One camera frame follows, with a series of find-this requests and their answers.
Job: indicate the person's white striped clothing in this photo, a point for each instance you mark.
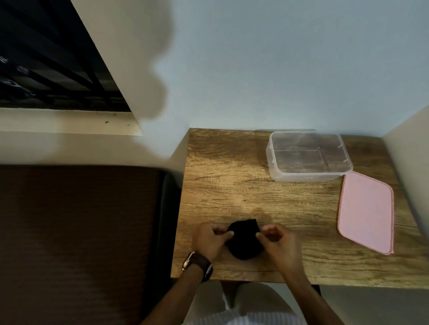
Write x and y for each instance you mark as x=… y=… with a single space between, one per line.
x=239 y=306

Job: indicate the person's right hand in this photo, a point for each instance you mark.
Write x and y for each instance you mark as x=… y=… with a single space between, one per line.
x=284 y=246

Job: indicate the person's right forearm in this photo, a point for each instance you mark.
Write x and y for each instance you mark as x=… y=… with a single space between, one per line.
x=310 y=298

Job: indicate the black cloth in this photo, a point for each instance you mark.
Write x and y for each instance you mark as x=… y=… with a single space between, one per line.
x=243 y=241

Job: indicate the window with black bars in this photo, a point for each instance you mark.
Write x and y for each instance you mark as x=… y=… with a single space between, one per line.
x=50 y=60

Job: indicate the pink container lid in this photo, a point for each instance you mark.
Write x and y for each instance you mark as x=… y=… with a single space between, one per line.
x=366 y=211

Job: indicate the person's left thumb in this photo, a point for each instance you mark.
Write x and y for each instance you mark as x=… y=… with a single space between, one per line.
x=227 y=235

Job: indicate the person's right thumb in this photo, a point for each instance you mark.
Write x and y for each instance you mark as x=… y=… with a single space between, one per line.
x=261 y=240

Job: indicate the person's left forearm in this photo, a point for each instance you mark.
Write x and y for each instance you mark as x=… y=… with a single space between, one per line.
x=174 y=299

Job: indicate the dark brown bed mattress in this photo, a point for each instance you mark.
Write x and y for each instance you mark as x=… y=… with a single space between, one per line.
x=80 y=246

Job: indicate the person's left hand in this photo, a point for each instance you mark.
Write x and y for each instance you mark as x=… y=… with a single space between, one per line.
x=207 y=241

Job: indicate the clear plastic container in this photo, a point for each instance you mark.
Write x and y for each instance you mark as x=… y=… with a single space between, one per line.
x=308 y=155

